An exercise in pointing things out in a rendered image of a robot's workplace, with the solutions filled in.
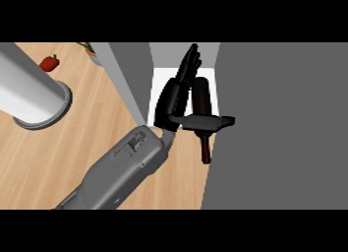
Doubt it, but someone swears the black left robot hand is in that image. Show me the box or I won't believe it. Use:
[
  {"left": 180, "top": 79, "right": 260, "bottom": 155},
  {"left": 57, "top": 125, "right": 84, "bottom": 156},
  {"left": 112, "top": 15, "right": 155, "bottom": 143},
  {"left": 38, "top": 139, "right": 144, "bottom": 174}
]
[{"left": 152, "top": 42, "right": 236, "bottom": 133}]

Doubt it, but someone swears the dark wine bottle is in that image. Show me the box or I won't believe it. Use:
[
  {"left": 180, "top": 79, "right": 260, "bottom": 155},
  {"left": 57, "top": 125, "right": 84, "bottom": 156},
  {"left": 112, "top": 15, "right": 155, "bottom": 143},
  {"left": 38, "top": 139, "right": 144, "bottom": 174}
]
[{"left": 190, "top": 77, "right": 218, "bottom": 165}]

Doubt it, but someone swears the potted green plant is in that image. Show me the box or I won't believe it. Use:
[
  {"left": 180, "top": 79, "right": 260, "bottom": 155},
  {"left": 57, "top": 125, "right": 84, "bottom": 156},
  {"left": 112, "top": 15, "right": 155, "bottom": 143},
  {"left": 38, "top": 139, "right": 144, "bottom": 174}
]
[{"left": 75, "top": 42, "right": 105, "bottom": 67}]

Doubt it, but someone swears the grey cabinet side panel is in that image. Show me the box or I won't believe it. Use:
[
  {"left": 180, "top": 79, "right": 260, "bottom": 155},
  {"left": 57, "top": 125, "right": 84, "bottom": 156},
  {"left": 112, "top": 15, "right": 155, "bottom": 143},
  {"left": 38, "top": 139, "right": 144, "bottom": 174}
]
[{"left": 90, "top": 42, "right": 156, "bottom": 127}]

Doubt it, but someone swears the large dark grey door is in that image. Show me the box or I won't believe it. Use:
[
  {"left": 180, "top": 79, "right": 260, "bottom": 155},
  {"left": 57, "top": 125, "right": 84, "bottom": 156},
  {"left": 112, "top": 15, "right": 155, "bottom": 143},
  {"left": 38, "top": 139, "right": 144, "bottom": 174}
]
[{"left": 201, "top": 42, "right": 348, "bottom": 211}]

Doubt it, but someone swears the red bell pepper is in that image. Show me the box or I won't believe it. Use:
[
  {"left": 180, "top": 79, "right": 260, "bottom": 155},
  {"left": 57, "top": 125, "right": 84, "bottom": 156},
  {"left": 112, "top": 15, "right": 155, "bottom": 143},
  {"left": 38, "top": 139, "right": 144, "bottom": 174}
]
[{"left": 38, "top": 54, "right": 60, "bottom": 73}]

